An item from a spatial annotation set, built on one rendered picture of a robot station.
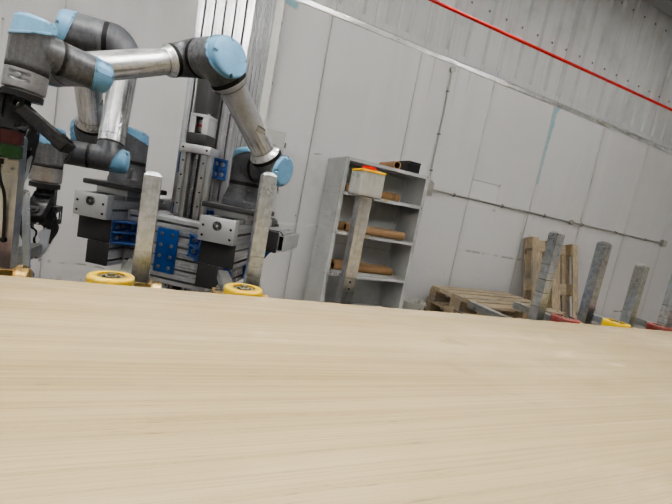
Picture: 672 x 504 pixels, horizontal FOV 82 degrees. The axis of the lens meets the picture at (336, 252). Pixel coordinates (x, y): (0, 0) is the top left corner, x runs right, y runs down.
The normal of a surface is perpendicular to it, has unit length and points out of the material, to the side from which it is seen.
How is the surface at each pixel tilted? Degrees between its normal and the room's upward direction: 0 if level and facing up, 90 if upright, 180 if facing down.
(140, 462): 0
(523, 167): 90
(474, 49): 90
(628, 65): 90
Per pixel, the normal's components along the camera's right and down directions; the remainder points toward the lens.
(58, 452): 0.18, -0.98
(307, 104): 0.38, 0.18
